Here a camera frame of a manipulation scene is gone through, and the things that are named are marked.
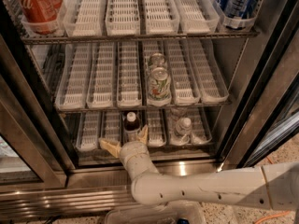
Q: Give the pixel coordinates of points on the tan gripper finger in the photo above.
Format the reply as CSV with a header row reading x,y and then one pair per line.
x,y
112,146
143,135

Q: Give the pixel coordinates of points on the dark bottle with white cap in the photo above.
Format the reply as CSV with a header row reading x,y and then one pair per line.
x,y
131,126

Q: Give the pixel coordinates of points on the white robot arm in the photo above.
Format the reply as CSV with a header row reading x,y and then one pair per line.
x,y
274,186

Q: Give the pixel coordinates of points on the clear water bottle front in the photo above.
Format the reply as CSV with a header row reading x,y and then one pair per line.
x,y
182,131

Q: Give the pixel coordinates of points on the clear water bottle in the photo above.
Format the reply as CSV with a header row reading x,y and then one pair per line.
x,y
182,131
178,113

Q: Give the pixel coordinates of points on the clear water bottle rear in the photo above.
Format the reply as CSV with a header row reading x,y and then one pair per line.
x,y
178,113

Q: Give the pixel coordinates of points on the stainless steel fridge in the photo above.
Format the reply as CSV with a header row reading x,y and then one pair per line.
x,y
42,172

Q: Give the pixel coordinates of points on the blue bottle cap in bin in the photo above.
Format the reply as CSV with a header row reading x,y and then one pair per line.
x,y
183,221

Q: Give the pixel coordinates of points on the fridge door right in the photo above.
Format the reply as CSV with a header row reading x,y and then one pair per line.
x,y
267,114

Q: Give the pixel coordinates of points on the white tray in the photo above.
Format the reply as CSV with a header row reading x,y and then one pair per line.
x,y
197,16
85,17
101,85
122,17
110,129
161,17
88,132
72,91
155,121
185,88
129,85
207,72

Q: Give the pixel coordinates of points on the green white soda can front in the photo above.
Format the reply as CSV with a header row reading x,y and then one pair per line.
x,y
159,87

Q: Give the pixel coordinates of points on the silver soda can rear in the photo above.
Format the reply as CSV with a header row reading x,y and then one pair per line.
x,y
156,60

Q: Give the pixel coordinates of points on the clear plastic bin on floor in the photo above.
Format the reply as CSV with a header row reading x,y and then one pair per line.
x,y
168,213

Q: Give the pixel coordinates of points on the red cola can front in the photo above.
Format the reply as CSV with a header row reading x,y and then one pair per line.
x,y
40,14

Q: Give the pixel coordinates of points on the blue silver can middle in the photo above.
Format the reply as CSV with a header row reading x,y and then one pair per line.
x,y
236,8

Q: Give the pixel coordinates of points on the middle wire shelf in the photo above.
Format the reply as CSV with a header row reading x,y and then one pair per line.
x,y
140,107

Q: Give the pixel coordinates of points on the wire shelf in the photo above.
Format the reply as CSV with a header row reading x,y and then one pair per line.
x,y
45,40
140,107

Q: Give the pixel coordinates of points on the top wire shelf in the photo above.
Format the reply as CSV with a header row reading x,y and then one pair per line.
x,y
45,40

